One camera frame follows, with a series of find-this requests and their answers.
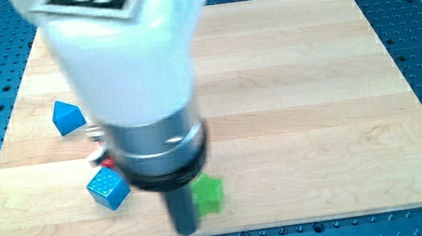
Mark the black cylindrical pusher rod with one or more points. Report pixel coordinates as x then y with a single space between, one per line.
182 210

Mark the silver black end effector flange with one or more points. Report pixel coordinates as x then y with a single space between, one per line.
161 156

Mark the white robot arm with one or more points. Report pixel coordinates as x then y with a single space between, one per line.
129 62

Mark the green star block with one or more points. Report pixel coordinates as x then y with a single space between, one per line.
207 192

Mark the red star block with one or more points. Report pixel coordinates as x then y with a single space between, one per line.
108 163

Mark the blue cube block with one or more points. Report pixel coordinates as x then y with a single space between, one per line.
108 188

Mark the blue pentagon block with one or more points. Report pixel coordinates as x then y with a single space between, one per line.
67 117

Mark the wooden board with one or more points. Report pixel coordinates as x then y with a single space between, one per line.
308 119

